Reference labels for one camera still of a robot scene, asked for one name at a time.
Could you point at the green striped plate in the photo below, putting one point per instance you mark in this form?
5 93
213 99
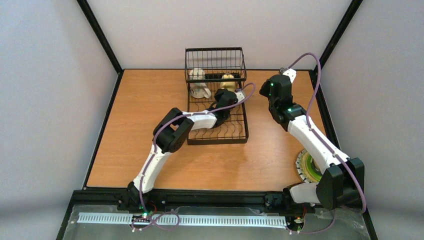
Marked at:
306 169

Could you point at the white floral mug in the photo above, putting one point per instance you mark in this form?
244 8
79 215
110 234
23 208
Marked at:
198 90

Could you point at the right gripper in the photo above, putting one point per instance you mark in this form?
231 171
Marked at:
276 87

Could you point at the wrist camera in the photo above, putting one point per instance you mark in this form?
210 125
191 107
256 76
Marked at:
240 95
289 72

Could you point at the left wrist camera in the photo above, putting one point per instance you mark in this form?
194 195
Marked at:
240 95

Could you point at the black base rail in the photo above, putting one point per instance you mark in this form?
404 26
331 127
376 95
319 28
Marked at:
163 200

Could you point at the white slotted cable duct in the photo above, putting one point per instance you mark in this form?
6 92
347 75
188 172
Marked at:
184 220

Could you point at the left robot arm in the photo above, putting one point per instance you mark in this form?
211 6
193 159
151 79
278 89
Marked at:
171 133

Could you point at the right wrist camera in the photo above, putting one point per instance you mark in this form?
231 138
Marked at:
289 72

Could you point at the yellow mug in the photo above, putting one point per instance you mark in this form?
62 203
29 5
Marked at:
225 84

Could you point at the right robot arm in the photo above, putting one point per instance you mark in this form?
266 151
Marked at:
342 179

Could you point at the black enclosure frame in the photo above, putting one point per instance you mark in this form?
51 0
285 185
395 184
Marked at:
322 105

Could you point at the black wire dish rack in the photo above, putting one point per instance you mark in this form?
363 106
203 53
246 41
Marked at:
213 75

